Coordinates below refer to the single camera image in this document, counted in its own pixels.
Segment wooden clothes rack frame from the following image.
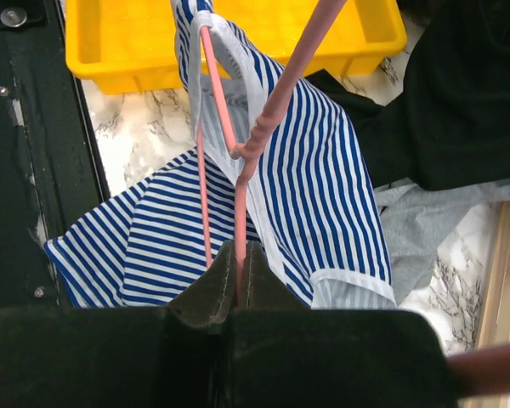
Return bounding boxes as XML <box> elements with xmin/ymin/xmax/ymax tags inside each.
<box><xmin>464</xmin><ymin>201</ymin><xmax>510</xmax><ymax>407</ymax></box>

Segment black tank top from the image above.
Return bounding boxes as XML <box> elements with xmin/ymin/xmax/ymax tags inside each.
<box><xmin>309</xmin><ymin>1</ymin><xmax>510</xmax><ymax>191</ymax></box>

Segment black mounting rail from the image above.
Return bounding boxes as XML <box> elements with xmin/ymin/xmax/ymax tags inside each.
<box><xmin>0</xmin><ymin>1</ymin><xmax>110</xmax><ymax>309</ymax></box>

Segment grey garment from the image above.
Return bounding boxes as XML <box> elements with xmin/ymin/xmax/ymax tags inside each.
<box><xmin>374</xmin><ymin>178</ymin><xmax>510</xmax><ymax>303</ymax></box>

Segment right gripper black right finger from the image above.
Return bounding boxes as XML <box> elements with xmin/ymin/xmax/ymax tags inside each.
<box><xmin>229</xmin><ymin>242</ymin><xmax>457</xmax><ymax>407</ymax></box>

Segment yellow plastic tray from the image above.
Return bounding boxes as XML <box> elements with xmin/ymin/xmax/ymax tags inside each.
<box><xmin>64</xmin><ymin>0</ymin><xmax>408</xmax><ymax>95</ymax></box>

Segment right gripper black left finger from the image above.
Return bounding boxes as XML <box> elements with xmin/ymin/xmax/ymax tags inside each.
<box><xmin>0</xmin><ymin>242</ymin><xmax>235</xmax><ymax>407</ymax></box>

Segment pink wire hanger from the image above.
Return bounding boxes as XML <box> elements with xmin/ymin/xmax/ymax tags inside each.
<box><xmin>200</xmin><ymin>0</ymin><xmax>346</xmax><ymax>303</ymax></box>

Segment blue white striped tank top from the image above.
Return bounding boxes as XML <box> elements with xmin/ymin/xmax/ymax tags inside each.
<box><xmin>44</xmin><ymin>1</ymin><xmax>395</xmax><ymax>309</ymax></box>

